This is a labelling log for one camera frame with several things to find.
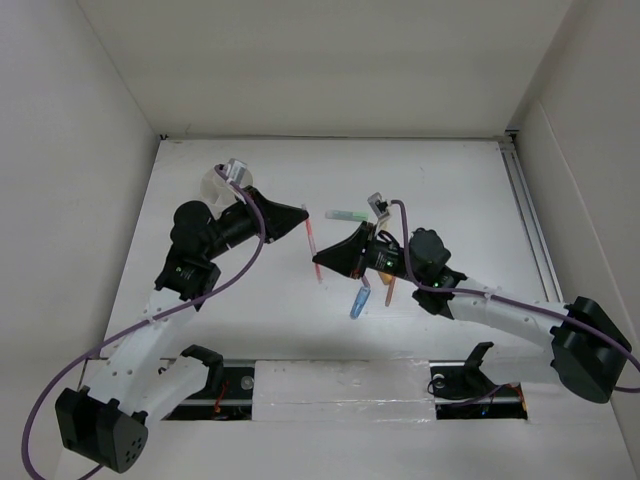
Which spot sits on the aluminium rail right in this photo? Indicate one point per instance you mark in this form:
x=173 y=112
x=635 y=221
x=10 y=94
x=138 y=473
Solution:
x=529 y=218

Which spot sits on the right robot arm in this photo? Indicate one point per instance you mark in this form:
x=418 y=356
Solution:
x=588 y=351

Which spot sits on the orange highlighter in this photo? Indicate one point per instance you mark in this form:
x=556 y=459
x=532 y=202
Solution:
x=385 y=278

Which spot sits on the green highlighter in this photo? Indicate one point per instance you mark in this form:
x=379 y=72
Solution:
x=351 y=216

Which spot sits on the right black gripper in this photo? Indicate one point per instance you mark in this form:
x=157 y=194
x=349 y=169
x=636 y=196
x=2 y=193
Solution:
x=347 y=255

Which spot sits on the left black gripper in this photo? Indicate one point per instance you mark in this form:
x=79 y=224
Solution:
x=280 y=219

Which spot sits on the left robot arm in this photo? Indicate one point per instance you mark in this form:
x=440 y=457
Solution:
x=108 y=419

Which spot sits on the red thin pen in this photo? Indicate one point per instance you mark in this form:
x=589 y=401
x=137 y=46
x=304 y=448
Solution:
x=311 y=243

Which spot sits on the orange thin pen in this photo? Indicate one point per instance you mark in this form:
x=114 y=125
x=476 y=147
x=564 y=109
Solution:
x=390 y=291

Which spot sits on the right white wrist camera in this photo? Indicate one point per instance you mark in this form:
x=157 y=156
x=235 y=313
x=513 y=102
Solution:
x=380 y=208

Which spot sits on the aluminium rail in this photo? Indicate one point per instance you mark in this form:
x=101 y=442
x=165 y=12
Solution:
x=232 y=401
x=529 y=218

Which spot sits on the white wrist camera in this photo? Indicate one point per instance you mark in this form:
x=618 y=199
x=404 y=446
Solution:
x=237 y=172
x=380 y=208

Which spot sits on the blue capped marker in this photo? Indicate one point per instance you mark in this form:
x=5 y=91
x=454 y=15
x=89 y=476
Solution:
x=360 y=302

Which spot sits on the aluminium rail front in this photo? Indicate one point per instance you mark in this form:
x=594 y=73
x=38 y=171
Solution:
x=232 y=401

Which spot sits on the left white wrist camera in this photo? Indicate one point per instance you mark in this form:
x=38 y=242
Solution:
x=237 y=172

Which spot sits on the white round divided organizer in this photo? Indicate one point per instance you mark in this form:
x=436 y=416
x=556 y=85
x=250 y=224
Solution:
x=215 y=192

